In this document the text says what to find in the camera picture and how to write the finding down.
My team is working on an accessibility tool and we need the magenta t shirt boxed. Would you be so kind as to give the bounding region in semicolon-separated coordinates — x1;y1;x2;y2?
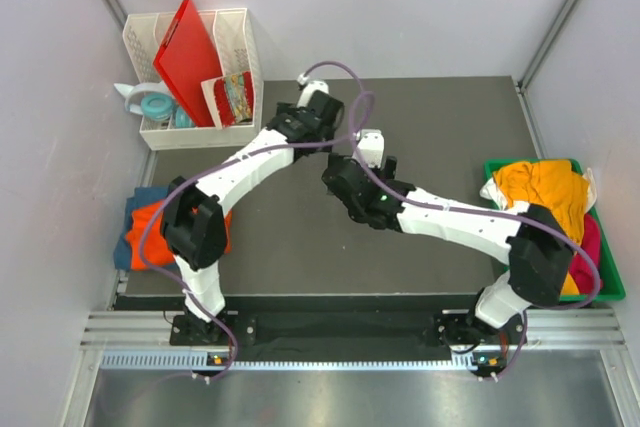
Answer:
569;214;601;295

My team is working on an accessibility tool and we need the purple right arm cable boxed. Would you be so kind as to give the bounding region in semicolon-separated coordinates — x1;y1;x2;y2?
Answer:
349;91;601;381

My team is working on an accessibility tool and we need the white perforated organizer basket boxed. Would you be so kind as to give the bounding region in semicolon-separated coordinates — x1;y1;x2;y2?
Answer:
122;8;264;151

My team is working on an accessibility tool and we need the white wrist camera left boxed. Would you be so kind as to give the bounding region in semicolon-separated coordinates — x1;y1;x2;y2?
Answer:
296;73;329;108

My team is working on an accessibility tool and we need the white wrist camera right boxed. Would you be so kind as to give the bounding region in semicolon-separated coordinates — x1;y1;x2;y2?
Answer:
356;129;385;169

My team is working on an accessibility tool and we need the red plastic board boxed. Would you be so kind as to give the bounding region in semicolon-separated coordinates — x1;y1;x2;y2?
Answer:
153;0;222;127

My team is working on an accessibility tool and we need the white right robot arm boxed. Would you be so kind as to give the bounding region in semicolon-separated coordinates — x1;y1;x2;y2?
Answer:
322;154;573;343

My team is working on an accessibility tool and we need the folded blue t shirt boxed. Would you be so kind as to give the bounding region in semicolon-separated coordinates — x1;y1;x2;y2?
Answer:
113;187;168;272

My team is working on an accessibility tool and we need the green plastic bin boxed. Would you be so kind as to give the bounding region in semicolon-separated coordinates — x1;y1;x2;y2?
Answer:
484;159;625;302

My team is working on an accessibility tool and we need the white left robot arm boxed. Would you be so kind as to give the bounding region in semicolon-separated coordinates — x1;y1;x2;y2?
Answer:
160;81;344;344

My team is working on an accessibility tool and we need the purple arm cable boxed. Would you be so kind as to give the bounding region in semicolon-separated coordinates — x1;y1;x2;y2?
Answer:
137;60;366;381
349;91;601;381

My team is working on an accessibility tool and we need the orange t shirt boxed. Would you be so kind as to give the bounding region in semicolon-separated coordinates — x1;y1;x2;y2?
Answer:
124;201;235;268

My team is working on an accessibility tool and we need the red patterned booklet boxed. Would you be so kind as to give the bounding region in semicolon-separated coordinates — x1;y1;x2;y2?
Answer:
201;71;254;129

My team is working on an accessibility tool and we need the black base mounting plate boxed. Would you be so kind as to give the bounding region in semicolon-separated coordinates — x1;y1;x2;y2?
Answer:
169;294;524;361

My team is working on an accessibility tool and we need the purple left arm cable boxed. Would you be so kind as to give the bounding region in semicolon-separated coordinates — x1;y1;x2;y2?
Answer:
137;60;366;381

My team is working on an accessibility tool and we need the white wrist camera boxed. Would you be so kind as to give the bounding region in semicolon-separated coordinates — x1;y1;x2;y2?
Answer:
296;73;329;108
356;129;385;169

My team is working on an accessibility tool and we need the yellow t shirt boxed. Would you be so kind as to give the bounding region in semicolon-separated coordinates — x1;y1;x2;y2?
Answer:
492;159;592;296

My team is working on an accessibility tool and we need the grey slotted cable duct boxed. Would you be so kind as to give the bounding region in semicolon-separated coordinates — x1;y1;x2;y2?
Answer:
100;350;500;372

